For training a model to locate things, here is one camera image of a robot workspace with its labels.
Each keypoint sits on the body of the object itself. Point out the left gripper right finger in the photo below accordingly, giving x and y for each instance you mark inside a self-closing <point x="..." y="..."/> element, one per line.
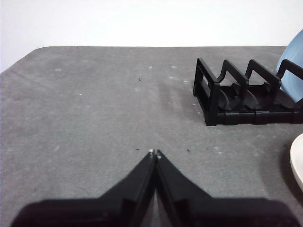
<point x="213" y="212"/>

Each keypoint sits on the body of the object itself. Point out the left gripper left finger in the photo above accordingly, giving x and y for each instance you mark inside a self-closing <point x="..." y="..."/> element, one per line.
<point x="94" y="212"/>

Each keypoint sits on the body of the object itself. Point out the cream pale yellow plate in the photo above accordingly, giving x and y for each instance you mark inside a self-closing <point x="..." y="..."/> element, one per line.
<point x="298" y="163"/>

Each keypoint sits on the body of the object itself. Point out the black plate rack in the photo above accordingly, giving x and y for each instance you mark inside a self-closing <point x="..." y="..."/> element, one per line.
<point x="236" y="113"/>

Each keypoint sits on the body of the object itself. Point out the blue plate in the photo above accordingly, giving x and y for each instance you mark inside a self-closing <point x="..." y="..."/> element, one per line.
<point x="293" y="56"/>

